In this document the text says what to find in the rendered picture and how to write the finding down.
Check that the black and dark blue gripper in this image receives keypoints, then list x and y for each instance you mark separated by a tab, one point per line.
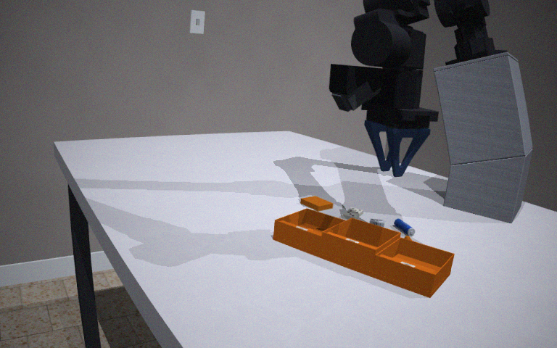
412	125

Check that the orange three-compartment tray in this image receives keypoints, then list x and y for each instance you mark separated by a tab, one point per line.
341	244

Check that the white domino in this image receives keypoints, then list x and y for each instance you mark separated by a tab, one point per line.
352	213

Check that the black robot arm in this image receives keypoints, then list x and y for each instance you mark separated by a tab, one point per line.
380	41

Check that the blue battery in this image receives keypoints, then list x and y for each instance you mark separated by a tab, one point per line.
404	227

